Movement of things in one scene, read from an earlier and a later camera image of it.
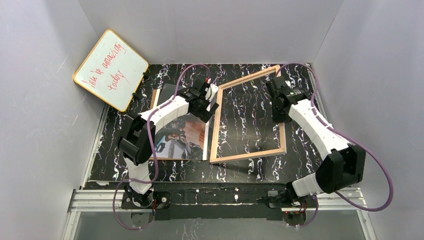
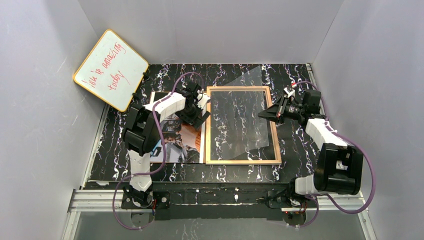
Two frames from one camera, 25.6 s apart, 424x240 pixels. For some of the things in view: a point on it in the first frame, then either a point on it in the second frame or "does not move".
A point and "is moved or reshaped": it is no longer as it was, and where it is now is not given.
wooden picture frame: [217, 122] -> [273, 124]
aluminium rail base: [215, 151] does not move
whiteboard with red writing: [111, 69] does not move
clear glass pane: [169, 91] is moved or reshaped
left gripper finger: [207, 117] -> [200, 120]
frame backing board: [153, 98] does not move
